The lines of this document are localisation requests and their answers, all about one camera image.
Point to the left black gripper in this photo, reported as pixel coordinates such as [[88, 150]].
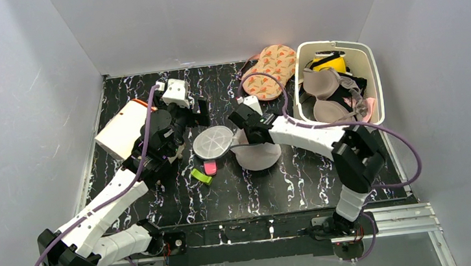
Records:
[[200, 119]]

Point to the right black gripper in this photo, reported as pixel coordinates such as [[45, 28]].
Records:
[[240, 120]]

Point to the white mesh laundry bag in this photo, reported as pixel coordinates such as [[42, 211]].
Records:
[[216, 141]]

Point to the beige bra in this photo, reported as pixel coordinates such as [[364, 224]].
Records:
[[329, 107]]

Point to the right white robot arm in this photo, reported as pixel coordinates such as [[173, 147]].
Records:
[[357, 159]]

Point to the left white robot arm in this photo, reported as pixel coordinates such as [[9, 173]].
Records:
[[83, 242]]

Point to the floral orange mesh bag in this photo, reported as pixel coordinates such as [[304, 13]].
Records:
[[274, 68]]

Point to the black bra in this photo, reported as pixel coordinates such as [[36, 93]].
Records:
[[353, 89]]

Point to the yellow bra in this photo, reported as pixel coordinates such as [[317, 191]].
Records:
[[335, 61]]

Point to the cream plastic laundry basket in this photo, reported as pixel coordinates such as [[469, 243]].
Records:
[[358, 58]]

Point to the pink clip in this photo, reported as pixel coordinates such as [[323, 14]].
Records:
[[210, 167]]

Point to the green clip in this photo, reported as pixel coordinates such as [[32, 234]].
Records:
[[201, 177]]

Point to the white orange cylindrical container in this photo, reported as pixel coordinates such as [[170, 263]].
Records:
[[117, 137]]

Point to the pink garment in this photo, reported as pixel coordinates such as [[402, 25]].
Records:
[[370, 104]]

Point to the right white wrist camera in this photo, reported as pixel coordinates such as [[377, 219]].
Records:
[[250, 101]]

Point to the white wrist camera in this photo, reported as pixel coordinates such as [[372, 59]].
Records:
[[174, 91], [250, 101]]

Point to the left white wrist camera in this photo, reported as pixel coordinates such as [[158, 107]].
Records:
[[174, 91]]

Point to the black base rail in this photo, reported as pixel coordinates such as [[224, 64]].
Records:
[[259, 238]]

